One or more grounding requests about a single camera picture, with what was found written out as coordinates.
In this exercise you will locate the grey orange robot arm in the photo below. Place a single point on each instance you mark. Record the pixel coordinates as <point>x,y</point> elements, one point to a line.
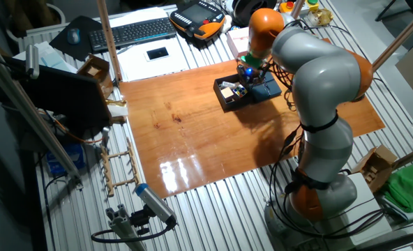
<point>321,80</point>

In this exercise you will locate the aluminium profile piece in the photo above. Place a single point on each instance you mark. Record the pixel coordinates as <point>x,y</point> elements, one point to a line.
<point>122,226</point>

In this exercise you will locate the yellow emergency stop box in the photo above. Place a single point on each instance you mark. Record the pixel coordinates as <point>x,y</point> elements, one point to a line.
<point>286,6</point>

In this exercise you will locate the black mouse pad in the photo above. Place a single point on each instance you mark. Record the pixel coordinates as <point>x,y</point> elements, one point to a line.
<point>60,40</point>

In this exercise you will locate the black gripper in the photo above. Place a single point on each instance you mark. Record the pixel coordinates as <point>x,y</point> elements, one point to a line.
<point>250,74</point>

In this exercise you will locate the black monitor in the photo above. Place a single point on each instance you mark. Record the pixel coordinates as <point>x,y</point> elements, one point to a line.
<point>63,97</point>

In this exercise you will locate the open cardboard box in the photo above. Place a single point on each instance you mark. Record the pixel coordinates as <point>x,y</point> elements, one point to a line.
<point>95,69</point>
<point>374,167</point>

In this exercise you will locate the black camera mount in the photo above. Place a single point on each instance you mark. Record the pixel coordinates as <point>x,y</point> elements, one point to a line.
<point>140,219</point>

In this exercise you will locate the colourful puzzle cube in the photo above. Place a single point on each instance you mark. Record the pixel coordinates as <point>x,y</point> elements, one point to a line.
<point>239,92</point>

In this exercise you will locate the black keyboard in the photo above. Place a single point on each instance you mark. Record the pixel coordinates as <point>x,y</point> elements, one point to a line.
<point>133,33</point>

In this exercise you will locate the white round bin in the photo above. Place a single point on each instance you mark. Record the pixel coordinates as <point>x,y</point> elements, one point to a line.
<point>60,13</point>

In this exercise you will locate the black gift box lid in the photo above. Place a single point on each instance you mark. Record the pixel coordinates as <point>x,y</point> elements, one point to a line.
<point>269,90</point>

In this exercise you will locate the silver metal cylinder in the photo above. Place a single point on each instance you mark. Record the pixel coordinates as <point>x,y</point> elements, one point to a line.
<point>105,136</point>

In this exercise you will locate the white smartphone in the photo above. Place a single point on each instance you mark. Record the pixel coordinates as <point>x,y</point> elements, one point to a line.
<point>157,53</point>

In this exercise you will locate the white base box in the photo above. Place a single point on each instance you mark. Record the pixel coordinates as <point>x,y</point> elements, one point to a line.
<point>367,216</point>

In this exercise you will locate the golden glass ornament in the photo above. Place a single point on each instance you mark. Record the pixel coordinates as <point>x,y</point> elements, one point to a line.
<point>321,16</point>

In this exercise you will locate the wooden frame post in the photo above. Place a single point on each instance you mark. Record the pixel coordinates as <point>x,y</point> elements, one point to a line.
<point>298,8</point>
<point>109,42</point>
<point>402,38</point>

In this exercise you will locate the blue computer mouse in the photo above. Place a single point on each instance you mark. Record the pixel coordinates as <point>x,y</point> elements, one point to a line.
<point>73,36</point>

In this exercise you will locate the silver camera blue cap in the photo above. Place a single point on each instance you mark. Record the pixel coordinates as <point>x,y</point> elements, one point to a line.
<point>154,204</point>

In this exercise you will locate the black gift box base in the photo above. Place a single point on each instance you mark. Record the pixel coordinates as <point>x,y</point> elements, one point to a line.
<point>232,104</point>

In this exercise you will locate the aluminium frame beam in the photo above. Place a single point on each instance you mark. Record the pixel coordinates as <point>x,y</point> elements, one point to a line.
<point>28,115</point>

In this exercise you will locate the black filament spool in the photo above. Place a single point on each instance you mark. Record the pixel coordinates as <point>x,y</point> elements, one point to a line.
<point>245,8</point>

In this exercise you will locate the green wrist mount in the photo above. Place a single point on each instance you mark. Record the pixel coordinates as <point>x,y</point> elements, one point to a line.
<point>253,62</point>

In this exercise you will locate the blue packet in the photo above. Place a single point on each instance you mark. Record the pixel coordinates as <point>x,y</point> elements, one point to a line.
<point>67,160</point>

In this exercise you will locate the black orange teach pendant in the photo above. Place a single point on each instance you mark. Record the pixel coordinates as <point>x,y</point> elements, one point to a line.
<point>196,15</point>

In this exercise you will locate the white box gold ribbon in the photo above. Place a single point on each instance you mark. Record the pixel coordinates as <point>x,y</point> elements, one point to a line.
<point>117,111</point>

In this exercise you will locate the white paper sheet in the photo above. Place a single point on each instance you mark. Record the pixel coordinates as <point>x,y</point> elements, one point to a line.
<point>171,68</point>

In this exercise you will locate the green cloth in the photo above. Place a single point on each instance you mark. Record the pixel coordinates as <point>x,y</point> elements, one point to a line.
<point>409,188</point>

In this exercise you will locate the wooden board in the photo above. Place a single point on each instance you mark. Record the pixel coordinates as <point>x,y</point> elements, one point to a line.
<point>192,139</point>

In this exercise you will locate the light blue papers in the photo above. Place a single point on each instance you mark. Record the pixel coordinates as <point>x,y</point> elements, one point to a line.
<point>49,57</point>

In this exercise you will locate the pink gift box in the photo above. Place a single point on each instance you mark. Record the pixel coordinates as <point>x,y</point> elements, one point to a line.
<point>236,38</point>

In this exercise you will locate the green button box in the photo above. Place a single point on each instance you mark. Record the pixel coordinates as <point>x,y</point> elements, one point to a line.
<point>313,4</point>

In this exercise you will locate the wooden rack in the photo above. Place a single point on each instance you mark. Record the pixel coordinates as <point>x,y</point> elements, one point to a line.
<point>106,167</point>

